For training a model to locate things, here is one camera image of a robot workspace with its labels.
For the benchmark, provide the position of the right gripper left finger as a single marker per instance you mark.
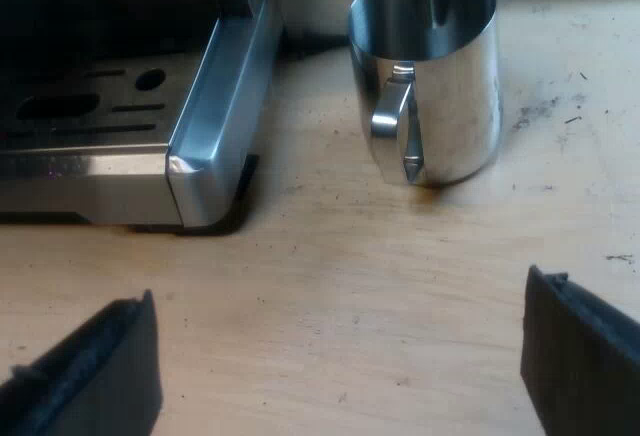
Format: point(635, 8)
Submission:
point(100, 381)

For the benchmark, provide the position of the steel milk jug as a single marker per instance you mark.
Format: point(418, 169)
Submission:
point(430, 81)

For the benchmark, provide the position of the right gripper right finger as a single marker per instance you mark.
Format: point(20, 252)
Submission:
point(580, 356)

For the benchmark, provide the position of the steel espresso machine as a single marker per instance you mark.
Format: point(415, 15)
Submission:
point(150, 106)

